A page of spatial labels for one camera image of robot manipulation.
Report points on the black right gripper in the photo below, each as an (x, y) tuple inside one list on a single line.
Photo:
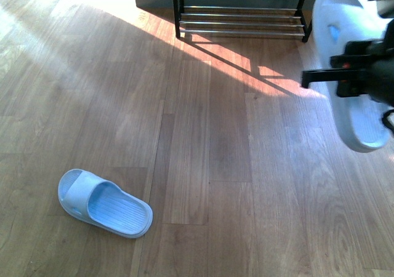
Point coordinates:
[(366, 66)]

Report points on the black metal shoe rack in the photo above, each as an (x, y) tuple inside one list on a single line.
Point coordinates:
[(239, 18)]

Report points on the light blue slipper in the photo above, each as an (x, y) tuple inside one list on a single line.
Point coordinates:
[(357, 117), (99, 202)]

